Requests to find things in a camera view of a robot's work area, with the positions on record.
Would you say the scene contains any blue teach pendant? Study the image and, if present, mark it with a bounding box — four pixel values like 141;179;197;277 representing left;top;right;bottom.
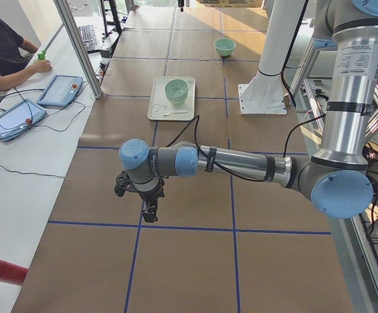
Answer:
37;74;83;108
0;98;47;142

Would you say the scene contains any red fire extinguisher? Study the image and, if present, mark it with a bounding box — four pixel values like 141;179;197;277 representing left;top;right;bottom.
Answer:
0;260;28;286

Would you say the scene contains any far blue teach pendant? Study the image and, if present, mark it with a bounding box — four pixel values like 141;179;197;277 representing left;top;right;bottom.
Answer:
37;74;83;108

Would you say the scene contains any seated person black shirt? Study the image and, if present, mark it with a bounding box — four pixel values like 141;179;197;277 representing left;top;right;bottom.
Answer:
0;18;52;91

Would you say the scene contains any black keyboard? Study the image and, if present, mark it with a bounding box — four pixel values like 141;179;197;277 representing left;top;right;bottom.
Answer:
78;25;99;53

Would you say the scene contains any near blue teach pendant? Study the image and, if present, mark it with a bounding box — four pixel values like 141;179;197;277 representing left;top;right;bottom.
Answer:
0;98;47;142

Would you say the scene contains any cream bear tray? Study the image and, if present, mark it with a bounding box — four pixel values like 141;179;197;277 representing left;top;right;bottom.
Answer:
147;76;196;121

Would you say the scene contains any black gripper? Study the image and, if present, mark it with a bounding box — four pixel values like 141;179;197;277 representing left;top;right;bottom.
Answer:
136;177;165;223
178;0;186;12

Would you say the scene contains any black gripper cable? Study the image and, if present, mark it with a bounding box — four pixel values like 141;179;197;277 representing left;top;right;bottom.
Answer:
162;113;326;182

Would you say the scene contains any green bowl with ice cubes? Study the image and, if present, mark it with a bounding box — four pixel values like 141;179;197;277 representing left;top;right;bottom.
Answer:
214;38;236;57

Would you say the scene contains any aluminium frame post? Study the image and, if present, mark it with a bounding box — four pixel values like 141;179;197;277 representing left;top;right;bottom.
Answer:
54;0;102;99

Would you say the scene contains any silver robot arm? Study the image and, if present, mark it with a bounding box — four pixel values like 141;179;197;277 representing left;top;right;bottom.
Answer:
114;1;378;222

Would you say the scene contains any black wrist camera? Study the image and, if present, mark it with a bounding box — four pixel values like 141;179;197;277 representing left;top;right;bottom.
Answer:
114;171;131;197

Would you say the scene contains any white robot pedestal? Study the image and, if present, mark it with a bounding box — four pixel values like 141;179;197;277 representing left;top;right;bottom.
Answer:
238;0;308;115

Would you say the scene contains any white plastic spoon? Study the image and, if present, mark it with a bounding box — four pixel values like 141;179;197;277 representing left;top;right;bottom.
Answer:
161;110;189;117

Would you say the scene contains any green bowl on tray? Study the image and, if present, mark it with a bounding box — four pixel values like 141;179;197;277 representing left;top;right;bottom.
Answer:
167;97;187;106

